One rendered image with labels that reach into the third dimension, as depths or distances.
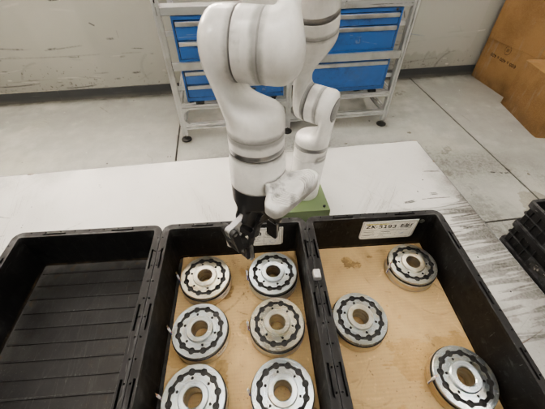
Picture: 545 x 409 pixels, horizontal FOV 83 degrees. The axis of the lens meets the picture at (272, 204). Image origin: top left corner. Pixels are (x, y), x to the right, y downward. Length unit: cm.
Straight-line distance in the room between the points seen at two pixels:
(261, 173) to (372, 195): 75
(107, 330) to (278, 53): 59
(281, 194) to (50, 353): 54
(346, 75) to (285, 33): 226
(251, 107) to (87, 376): 54
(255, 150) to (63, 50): 320
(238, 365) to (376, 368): 24
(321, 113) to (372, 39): 181
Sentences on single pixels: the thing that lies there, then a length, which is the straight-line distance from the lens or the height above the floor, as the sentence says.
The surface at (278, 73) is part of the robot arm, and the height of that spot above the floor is 130.
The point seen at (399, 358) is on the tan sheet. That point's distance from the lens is 66.
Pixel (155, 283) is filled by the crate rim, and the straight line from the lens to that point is 60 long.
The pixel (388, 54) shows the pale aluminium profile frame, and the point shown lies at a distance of 258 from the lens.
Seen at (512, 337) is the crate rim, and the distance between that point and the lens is 65.
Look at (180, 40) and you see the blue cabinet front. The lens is 231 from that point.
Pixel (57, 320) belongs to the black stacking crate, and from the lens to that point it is 77.
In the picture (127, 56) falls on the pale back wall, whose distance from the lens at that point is 334.
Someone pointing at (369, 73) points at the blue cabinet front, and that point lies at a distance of 262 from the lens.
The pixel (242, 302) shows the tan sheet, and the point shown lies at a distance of 66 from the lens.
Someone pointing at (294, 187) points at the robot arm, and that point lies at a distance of 38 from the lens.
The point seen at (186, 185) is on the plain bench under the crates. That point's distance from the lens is 111.
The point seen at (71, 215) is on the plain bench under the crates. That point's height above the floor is 70.
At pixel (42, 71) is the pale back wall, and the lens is 365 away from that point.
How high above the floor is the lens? 142
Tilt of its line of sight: 46 degrees down
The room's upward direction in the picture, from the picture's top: straight up
